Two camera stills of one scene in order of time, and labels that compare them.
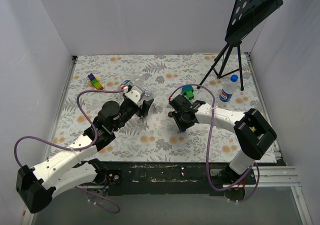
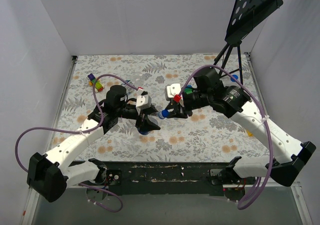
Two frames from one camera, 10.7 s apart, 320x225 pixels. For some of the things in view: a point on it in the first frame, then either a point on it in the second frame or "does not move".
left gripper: x=144 y=108 -> x=142 y=118
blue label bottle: x=147 y=95 -> x=154 y=117
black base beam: x=164 y=178 does not move
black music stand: x=253 y=3 does not move
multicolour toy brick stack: x=95 y=81 does not move
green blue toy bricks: x=188 y=90 does not move
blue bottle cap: x=234 y=78 does not move
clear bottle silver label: x=137 y=78 -> x=129 y=88
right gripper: x=178 y=121 -> x=180 y=107
